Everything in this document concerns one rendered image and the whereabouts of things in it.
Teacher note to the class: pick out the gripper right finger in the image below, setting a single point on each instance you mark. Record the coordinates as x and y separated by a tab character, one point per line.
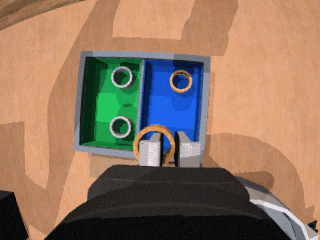
189	153

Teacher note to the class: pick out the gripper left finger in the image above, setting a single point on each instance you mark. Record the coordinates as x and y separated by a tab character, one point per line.
151	151

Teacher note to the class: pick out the green and blue divided bin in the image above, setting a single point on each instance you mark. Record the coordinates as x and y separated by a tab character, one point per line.
149	101

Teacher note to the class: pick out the grey round turntable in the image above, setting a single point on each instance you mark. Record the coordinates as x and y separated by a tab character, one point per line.
268	202

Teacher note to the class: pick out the grey metal sleeve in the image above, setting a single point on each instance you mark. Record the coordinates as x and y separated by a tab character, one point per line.
114	130
116	73

